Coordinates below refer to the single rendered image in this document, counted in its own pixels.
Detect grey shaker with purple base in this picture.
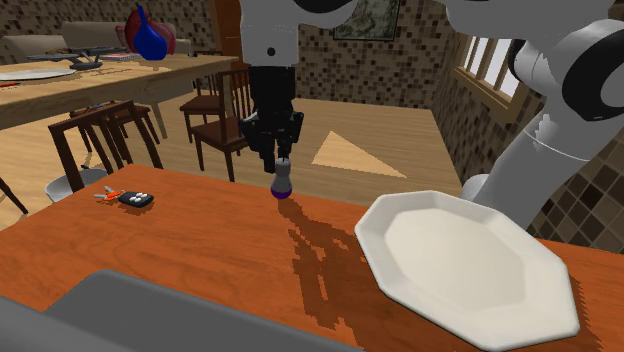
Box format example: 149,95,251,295
270,156,294,201

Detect dark brown wooden chair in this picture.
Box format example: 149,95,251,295
179,72,223,145
47,99,165,194
0,176,29,216
188,68,255,184
69,102,161,153

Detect brown wooden door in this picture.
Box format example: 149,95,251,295
208,0,245,69

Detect blue vase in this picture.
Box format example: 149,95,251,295
132,4,168,62

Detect black key fob with keys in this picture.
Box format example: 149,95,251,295
93,185,155,209

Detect light wooden dining table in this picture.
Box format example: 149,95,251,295
0,52,240,141

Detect red round vase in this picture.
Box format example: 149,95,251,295
124,9,177,55

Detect dark grey model aircraft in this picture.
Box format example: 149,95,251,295
26,46,130,71

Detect beige sofa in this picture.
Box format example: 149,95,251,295
0,20,192,66

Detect white octagonal plate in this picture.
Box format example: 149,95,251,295
354,189,581,352

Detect grey bucket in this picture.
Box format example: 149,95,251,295
44,167,108,204

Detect wooden framed window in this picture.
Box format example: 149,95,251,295
453,33,534,123

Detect round white plate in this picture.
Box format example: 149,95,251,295
0,68,78,82

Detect framed wall picture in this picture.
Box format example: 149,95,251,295
333,0,401,43

